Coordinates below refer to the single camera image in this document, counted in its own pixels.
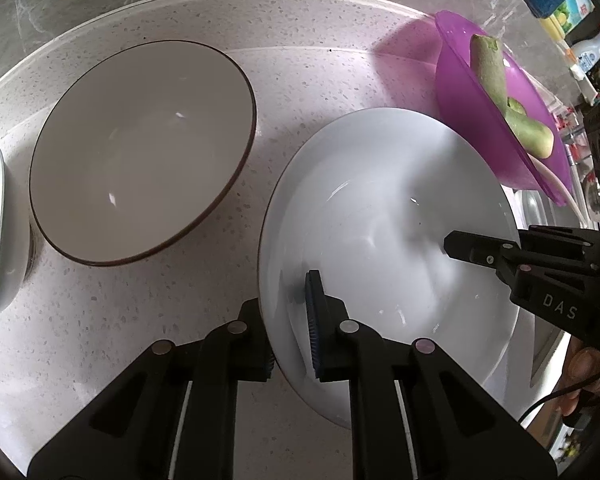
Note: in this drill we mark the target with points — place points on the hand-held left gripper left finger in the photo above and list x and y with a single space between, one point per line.
250 350

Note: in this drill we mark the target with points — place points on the dark-rimmed floral bowl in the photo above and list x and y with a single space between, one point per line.
140 150

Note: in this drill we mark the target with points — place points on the yellow detergent bottle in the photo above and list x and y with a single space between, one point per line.
570 10

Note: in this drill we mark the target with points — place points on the white spoon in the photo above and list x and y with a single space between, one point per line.
572 204

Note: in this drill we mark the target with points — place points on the person's right hand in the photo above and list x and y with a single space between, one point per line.
585 370

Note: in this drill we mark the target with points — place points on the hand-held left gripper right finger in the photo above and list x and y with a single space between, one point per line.
314 330

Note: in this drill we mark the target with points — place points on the large white bowl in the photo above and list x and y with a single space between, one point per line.
380 200

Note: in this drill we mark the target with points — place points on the purple plastic bowl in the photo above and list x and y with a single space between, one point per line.
460 100

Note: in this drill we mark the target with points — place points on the white spray bottle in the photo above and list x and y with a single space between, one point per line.
592 50

